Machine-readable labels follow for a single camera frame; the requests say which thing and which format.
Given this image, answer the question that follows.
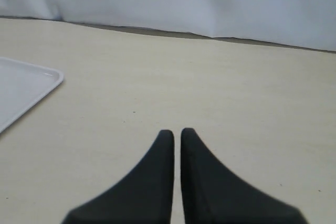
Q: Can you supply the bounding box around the white plastic tray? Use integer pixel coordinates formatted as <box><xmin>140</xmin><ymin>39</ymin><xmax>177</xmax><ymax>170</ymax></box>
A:
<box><xmin>1</xmin><ymin>57</ymin><xmax>64</xmax><ymax>132</ymax></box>

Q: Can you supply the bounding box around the white backdrop cloth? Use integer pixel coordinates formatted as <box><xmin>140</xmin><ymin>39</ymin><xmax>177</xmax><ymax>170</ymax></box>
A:
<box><xmin>1</xmin><ymin>0</ymin><xmax>335</xmax><ymax>51</ymax></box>

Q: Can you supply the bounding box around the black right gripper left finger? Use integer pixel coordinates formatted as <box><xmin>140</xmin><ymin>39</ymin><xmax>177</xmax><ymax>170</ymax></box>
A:
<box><xmin>63</xmin><ymin>130</ymin><xmax>174</xmax><ymax>223</ymax></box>

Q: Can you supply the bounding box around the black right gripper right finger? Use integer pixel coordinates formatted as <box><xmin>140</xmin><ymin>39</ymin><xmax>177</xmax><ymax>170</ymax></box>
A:
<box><xmin>180</xmin><ymin>128</ymin><xmax>306</xmax><ymax>223</ymax></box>

